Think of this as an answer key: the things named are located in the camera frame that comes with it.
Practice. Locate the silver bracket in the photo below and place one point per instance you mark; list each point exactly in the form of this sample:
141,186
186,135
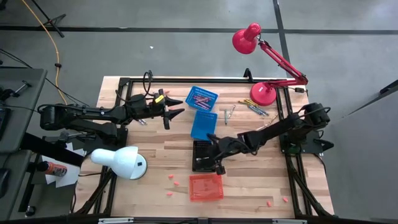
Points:
115,220
289,221

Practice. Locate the purple crayon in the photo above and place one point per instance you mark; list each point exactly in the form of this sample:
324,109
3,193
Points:
200,98

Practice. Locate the black monitor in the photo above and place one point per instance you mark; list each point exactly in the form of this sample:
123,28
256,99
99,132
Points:
3,121

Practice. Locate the grey side desk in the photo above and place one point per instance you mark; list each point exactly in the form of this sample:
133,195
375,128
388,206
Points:
18,199

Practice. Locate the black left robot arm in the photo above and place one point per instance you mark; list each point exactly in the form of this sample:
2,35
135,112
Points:
90,113

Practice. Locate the white crayon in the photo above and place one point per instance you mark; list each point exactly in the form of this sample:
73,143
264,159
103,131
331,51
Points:
232,111
200,158

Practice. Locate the black round knob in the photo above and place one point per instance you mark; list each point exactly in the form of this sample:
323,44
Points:
30,211

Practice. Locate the black plastic basket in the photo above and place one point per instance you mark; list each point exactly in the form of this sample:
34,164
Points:
197,147

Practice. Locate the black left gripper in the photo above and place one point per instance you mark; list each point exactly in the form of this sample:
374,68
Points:
154,109

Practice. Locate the pink crayon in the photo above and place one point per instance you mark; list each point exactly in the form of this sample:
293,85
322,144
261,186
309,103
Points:
203,106
262,126

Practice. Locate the white desk lamp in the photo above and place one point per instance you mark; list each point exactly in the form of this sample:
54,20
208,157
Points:
121,161

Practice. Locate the black clamp tool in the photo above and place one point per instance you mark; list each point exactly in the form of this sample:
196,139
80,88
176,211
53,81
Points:
18,88

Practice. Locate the grey panel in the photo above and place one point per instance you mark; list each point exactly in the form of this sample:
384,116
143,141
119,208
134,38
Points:
367,155

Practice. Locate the red desk lamp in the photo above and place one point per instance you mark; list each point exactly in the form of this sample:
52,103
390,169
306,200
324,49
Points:
245,40

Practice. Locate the orange spray can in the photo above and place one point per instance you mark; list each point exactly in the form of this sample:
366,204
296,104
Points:
54,169

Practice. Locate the blue crayon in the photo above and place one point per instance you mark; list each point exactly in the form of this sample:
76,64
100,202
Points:
258,109
262,112

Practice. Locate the brown crayon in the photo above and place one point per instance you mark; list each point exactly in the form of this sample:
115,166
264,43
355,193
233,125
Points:
273,119

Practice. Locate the black tripod stand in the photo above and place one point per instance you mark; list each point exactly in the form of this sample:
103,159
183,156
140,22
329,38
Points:
51,21

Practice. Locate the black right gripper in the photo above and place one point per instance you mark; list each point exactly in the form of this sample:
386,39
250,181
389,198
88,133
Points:
227,146

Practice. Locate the black beam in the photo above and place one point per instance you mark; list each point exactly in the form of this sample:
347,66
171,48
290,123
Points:
53,149

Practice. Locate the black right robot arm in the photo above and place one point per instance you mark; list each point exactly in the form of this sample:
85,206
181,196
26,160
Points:
273,127

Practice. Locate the black computer mouse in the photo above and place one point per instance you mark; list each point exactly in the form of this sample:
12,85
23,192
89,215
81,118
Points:
3,183

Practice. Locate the blue plastic basket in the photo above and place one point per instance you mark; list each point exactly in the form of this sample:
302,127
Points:
203,124
195,93

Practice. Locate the white paper sheets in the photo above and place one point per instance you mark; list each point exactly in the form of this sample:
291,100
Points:
70,177

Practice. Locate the orange plastic basket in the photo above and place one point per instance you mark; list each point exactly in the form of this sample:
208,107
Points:
214,193

